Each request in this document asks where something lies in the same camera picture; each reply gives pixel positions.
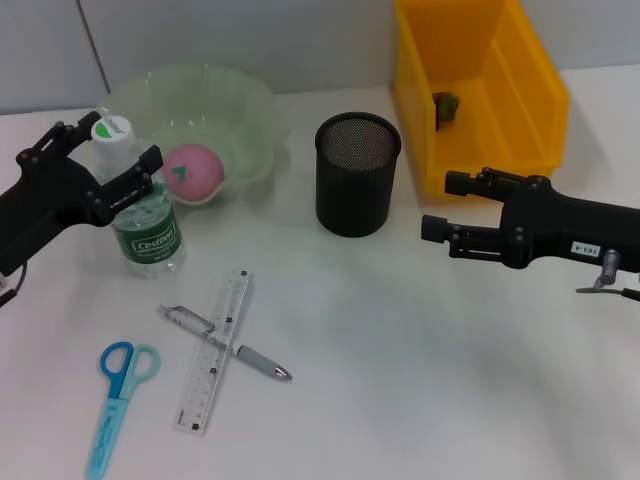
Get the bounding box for transparent plastic ruler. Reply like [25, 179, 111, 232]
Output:
[172, 269, 254, 436]

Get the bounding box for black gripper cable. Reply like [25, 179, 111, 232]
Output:
[0, 259, 29, 309]
[574, 248, 640, 304]

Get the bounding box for clear grey ballpoint pen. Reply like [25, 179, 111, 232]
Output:
[158, 303, 294, 384]

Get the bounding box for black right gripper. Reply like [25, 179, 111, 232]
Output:
[420, 168, 640, 274]

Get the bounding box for translucent green fruit bowl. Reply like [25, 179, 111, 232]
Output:
[64, 62, 291, 221]

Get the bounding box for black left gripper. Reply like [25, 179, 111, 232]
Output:
[0, 112, 165, 274]

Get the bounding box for green label water bottle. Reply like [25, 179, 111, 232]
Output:
[89, 113, 187, 280]

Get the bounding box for pink toy peach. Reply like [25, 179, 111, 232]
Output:
[160, 143, 225, 204]

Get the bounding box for blue scissors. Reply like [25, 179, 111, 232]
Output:
[84, 341, 162, 480]

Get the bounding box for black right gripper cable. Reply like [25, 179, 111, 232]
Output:
[574, 248, 640, 304]

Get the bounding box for yellow plastic bin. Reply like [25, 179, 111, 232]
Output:
[391, 0, 571, 196]

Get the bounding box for black mesh pen cup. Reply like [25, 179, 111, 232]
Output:
[314, 110, 403, 239]

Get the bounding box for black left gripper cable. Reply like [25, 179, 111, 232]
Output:
[0, 259, 29, 309]

